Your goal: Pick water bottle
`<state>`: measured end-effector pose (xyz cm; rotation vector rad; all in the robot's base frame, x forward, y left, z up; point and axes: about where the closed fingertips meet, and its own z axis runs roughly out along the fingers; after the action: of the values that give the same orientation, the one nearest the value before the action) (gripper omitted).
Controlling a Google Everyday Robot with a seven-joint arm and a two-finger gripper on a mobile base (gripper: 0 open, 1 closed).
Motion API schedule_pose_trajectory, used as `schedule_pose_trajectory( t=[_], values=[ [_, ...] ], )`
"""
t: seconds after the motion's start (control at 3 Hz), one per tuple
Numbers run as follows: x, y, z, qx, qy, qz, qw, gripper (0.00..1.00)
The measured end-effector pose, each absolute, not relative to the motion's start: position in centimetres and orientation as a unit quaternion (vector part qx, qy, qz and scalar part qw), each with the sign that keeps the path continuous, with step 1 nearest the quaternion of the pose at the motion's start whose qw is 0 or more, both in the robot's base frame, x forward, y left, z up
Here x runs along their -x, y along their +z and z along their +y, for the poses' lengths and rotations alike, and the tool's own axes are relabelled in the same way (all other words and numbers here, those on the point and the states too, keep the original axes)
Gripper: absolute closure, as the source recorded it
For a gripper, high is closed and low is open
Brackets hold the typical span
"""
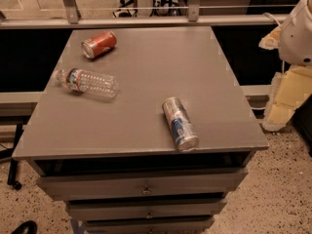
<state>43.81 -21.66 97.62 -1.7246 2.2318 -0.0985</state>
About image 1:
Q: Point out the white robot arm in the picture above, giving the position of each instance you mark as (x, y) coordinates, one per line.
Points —
(295, 44)

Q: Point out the grey drawer cabinet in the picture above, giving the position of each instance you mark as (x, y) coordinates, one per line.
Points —
(115, 164)

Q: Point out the clear plastic water bottle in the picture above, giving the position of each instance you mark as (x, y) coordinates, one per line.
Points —
(88, 82)

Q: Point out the grey metal railing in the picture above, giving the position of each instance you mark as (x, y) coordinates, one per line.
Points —
(42, 14)

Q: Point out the red soda can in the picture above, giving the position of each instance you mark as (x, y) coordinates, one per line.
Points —
(99, 44)

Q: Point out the black shoe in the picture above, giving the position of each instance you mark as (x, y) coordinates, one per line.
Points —
(28, 227)

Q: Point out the yellow foam block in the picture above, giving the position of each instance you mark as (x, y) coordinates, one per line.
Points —
(288, 92)

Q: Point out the silver blue energy drink can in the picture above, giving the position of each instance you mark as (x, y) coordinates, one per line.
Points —
(182, 130)

